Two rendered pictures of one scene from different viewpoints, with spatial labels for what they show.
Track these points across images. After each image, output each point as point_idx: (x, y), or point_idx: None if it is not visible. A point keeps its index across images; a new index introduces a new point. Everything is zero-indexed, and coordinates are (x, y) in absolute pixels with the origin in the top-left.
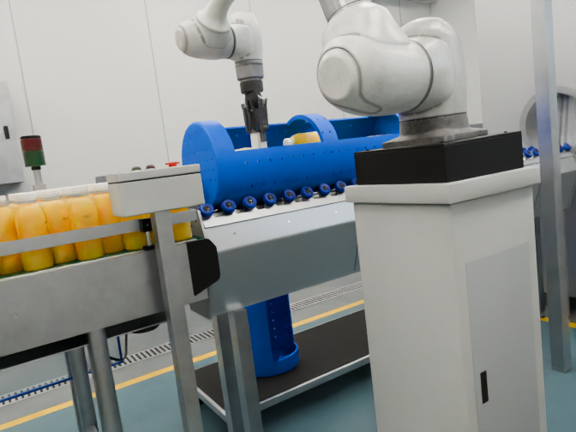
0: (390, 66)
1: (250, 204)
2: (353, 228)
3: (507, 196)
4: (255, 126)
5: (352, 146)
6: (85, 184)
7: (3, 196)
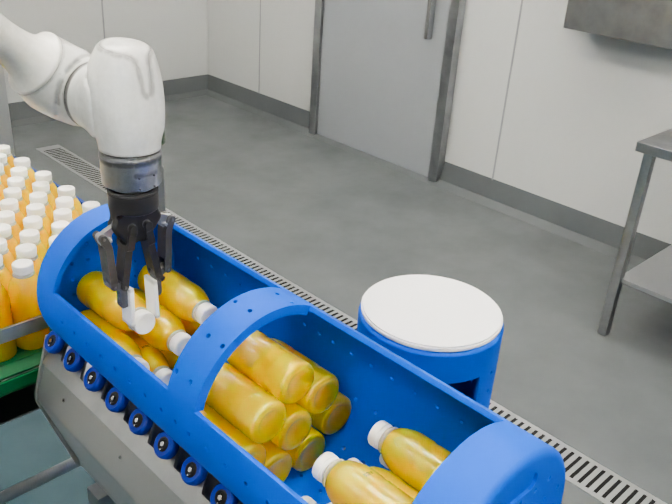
0: None
1: (86, 382)
2: None
3: None
4: (152, 267)
5: (217, 452)
6: (88, 206)
7: None
